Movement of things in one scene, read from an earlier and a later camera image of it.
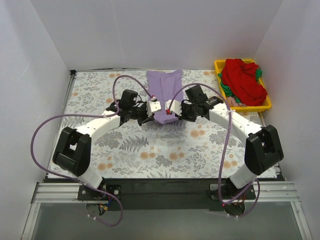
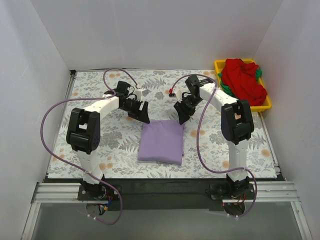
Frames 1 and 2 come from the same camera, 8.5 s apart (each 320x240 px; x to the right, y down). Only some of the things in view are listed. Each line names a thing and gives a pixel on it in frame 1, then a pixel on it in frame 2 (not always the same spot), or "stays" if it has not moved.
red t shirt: (240, 78) stays
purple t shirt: (164, 85) → (162, 141)
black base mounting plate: (155, 194) stays
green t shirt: (258, 72) stays
